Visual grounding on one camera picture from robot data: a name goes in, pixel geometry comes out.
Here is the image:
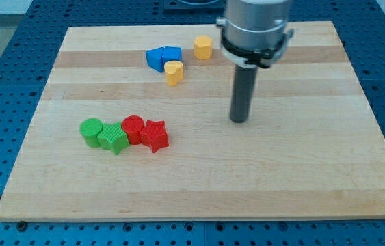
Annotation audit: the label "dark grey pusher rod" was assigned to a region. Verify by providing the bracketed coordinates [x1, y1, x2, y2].
[229, 65, 258, 123]

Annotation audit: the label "black clamp ring mount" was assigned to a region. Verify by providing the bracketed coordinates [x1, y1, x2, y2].
[220, 29, 294, 69]

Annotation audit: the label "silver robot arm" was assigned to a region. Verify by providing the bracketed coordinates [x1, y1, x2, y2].
[216, 0, 294, 123]

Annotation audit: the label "yellow hexagon block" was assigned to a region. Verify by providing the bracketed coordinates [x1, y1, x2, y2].
[193, 36, 213, 60]

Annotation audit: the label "yellow heart block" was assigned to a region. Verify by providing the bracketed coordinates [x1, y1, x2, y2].
[164, 61, 184, 87]

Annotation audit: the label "blue rounded block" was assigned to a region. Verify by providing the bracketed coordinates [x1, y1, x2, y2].
[162, 46, 183, 64]

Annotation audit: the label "blue triangle block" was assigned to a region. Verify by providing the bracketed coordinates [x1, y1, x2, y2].
[145, 47, 164, 72]

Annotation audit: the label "red star block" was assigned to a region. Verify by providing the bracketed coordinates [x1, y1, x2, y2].
[139, 120, 170, 153]

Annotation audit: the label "wooden board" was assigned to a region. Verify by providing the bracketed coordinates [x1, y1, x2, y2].
[0, 21, 385, 222]

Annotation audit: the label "red cylinder block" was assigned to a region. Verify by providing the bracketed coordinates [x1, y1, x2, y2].
[121, 115, 145, 145]

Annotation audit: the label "green star block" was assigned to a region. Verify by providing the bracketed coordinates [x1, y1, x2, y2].
[97, 122, 130, 155]

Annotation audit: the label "green cylinder block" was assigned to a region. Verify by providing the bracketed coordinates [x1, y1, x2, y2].
[79, 118, 103, 148]

